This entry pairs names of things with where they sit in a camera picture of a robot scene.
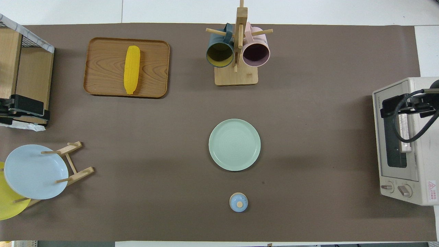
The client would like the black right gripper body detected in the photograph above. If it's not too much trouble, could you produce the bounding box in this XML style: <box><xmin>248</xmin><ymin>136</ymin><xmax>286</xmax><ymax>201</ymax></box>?
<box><xmin>410</xmin><ymin>92</ymin><xmax>439</xmax><ymax>119</ymax></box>

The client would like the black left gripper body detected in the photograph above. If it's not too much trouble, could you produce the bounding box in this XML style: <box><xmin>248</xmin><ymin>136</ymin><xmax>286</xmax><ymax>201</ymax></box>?
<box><xmin>0</xmin><ymin>98</ymin><xmax>21</xmax><ymax>126</ymax></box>

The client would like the glass oven door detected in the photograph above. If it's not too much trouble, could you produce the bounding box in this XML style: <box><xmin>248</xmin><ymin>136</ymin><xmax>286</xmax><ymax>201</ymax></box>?
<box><xmin>374</xmin><ymin>82</ymin><xmax>420</xmax><ymax>182</ymax></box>

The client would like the yellow corn cob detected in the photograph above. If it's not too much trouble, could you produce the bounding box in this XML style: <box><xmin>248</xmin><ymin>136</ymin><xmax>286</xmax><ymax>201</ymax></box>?
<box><xmin>123</xmin><ymin>45</ymin><xmax>141</xmax><ymax>95</ymax></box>

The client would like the pale green plate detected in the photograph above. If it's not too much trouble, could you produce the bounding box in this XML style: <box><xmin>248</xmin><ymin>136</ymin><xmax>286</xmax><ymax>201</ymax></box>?
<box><xmin>209</xmin><ymin>119</ymin><xmax>261</xmax><ymax>172</ymax></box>

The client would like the white toaster oven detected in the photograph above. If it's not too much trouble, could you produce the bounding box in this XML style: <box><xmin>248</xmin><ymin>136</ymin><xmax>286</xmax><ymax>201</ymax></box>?
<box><xmin>372</xmin><ymin>77</ymin><xmax>439</xmax><ymax>206</ymax></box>

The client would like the light blue plate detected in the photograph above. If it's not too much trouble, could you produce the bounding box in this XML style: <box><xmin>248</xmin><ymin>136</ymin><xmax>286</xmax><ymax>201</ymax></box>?
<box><xmin>3</xmin><ymin>144</ymin><xmax>69</xmax><ymax>200</ymax></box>

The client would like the brown table mat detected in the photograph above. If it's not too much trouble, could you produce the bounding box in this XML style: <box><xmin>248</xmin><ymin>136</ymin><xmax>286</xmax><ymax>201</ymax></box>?
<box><xmin>0</xmin><ymin>23</ymin><xmax>438</xmax><ymax>242</ymax></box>

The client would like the wooden tray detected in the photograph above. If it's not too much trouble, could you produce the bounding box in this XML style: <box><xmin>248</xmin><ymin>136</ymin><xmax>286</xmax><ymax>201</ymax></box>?
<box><xmin>83</xmin><ymin>37</ymin><xmax>170</xmax><ymax>99</ymax></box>

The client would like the wooden plate rack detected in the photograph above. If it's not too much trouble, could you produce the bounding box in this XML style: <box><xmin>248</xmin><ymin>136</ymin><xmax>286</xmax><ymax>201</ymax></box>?
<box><xmin>14</xmin><ymin>141</ymin><xmax>95</xmax><ymax>208</ymax></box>

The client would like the yellow plate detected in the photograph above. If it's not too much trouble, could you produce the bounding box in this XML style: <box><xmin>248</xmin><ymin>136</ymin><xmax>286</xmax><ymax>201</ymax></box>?
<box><xmin>0</xmin><ymin>161</ymin><xmax>31</xmax><ymax>221</ymax></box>

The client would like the pink mug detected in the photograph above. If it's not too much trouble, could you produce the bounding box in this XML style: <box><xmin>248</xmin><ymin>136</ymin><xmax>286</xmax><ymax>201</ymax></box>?
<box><xmin>242</xmin><ymin>22</ymin><xmax>271</xmax><ymax>67</ymax></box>

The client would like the wooden mug tree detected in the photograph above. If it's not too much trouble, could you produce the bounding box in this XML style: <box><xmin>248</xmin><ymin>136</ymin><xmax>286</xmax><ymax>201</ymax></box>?
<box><xmin>206</xmin><ymin>0</ymin><xmax>274</xmax><ymax>86</ymax></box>

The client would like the dark teal mug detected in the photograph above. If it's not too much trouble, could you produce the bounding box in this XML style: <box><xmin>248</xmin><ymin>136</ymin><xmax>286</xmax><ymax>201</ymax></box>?
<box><xmin>206</xmin><ymin>23</ymin><xmax>235</xmax><ymax>68</ymax></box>

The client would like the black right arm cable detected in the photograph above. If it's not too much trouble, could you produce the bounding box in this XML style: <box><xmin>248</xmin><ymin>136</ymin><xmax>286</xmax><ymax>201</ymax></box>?
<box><xmin>394</xmin><ymin>89</ymin><xmax>439</xmax><ymax>143</ymax></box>

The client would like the wooden shelf with wire basket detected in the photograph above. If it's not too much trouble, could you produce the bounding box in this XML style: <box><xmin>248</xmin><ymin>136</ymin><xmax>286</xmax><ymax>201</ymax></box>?
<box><xmin>0</xmin><ymin>14</ymin><xmax>55</xmax><ymax>129</ymax></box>

